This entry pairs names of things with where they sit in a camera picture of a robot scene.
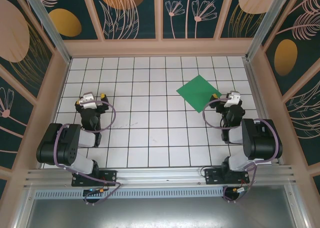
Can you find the long aluminium mounting rail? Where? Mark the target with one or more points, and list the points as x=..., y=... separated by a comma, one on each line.
x=160, y=174

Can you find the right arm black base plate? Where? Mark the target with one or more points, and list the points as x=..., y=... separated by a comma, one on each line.
x=211, y=175

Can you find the aluminium frame post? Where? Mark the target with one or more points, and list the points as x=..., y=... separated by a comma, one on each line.
x=47, y=25
x=267, y=22

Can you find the green paper sheet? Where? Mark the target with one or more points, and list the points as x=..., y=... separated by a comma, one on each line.
x=196, y=92

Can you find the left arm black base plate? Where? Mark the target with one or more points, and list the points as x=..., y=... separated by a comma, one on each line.
x=110, y=176

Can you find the grey metal sheet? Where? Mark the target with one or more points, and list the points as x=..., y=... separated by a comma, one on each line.
x=160, y=213

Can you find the small control board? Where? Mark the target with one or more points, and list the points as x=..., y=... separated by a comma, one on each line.
x=241, y=189
x=96, y=191

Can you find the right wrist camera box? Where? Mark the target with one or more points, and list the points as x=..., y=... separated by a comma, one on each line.
x=232, y=100

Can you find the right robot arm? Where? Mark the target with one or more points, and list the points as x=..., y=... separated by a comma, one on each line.
x=262, y=142

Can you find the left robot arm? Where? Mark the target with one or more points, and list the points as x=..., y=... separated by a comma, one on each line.
x=57, y=142

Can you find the aluminium side rail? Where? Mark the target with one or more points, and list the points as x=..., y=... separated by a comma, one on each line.
x=260, y=100

